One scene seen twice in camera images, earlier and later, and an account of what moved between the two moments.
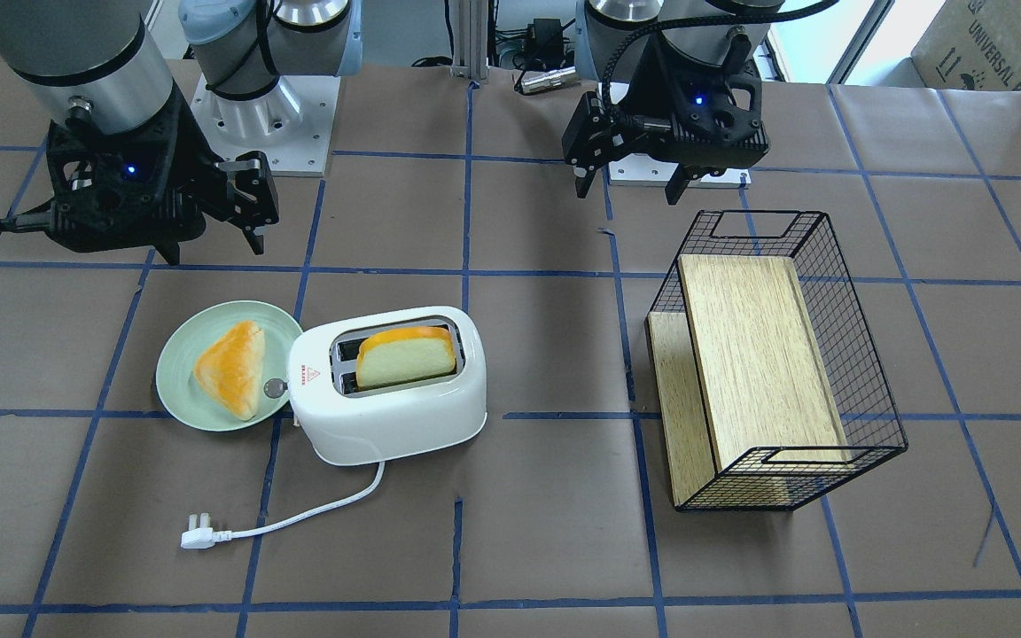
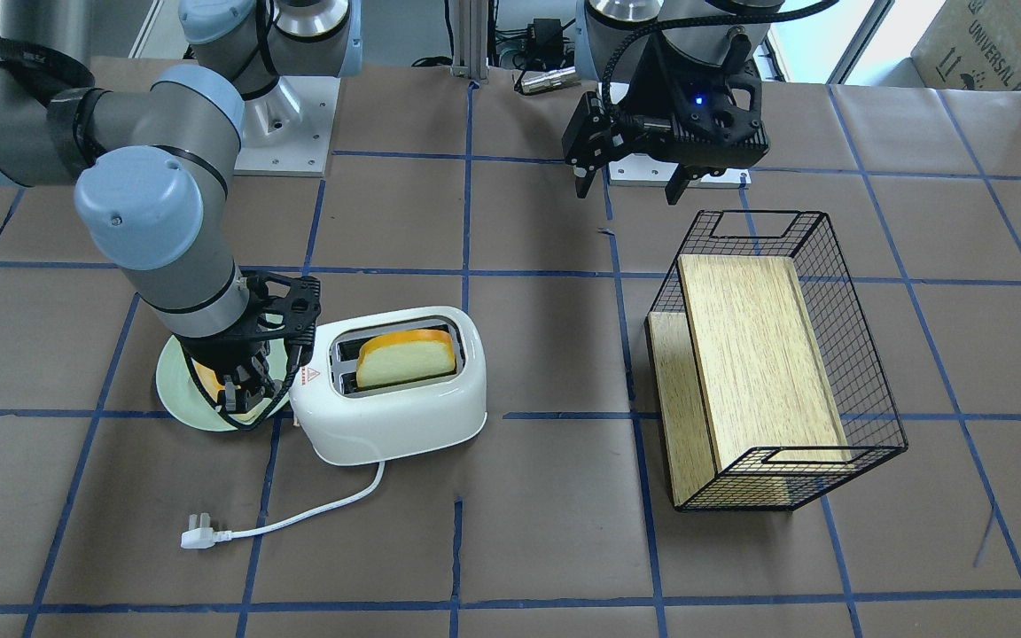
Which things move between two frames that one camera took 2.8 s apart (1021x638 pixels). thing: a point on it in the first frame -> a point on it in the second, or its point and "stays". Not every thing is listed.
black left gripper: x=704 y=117 stays
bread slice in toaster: x=401 y=354 stays
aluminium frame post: x=471 y=39 stays
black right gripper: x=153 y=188 -> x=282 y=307
